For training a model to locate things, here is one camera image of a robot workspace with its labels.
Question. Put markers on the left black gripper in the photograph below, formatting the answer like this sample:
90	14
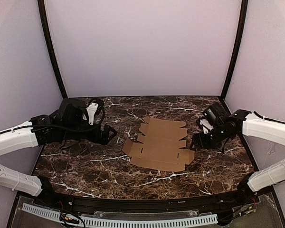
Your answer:
102	134

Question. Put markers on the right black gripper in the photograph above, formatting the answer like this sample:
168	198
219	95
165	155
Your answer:
202	140

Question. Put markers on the brown cardboard box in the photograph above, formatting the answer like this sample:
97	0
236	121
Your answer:
161	145

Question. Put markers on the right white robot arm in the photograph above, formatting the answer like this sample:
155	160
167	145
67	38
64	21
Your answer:
263	129

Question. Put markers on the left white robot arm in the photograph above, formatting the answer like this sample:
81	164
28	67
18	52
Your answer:
38	131

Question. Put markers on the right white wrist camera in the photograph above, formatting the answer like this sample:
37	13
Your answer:
205	125

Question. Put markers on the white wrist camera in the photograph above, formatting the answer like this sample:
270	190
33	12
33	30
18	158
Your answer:
205	125
91	111

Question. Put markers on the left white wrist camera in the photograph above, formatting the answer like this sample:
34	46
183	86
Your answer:
91	111

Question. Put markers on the black front table rail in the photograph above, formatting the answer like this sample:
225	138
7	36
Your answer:
212	203

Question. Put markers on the white slotted cable duct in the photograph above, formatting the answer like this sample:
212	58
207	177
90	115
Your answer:
187	219

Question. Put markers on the left black frame post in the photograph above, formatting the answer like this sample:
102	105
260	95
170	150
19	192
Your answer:
50	47

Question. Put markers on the black frame post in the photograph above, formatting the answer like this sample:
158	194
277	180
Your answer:
50	47
236	47

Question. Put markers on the right black frame post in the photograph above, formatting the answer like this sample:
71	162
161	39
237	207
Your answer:
236	47

